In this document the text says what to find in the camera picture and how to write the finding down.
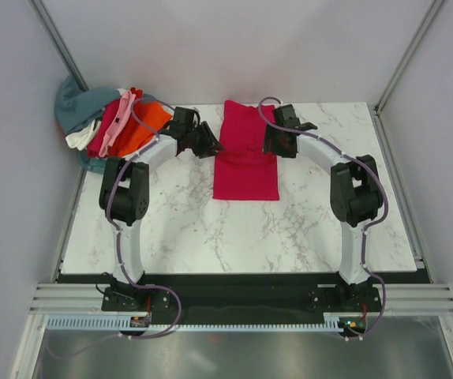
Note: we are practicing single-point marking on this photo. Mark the pink t shirt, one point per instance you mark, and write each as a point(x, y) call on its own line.
point(118, 123)

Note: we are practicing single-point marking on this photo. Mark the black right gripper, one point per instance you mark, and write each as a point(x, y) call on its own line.
point(270, 133)

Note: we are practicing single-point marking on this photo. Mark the white cable duct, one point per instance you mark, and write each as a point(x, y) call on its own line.
point(125, 323)

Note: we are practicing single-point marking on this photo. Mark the crimson t shirt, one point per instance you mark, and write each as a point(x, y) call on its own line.
point(108, 116)

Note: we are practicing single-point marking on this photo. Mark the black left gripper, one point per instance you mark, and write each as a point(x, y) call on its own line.
point(211, 145)

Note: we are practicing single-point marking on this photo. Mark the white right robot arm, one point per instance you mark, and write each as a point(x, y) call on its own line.
point(358, 200)

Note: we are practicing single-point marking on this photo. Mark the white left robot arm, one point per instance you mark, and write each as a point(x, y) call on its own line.
point(125, 191)

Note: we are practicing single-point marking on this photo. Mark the grey blue t shirt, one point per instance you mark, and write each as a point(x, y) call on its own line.
point(74, 108)

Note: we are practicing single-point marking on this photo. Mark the magenta t shirt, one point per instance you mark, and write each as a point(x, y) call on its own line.
point(242, 171)

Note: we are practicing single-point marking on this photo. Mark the orange t shirt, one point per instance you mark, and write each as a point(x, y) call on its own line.
point(135, 135)

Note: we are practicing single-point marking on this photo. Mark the teal t shirt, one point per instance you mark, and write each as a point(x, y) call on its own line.
point(97, 164)

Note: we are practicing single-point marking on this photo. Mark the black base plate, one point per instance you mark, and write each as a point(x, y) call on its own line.
point(245, 297)

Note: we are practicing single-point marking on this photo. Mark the aluminium frame rail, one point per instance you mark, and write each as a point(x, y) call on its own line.
point(402, 299)

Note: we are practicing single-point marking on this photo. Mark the white t shirt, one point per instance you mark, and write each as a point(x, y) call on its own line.
point(80, 140)

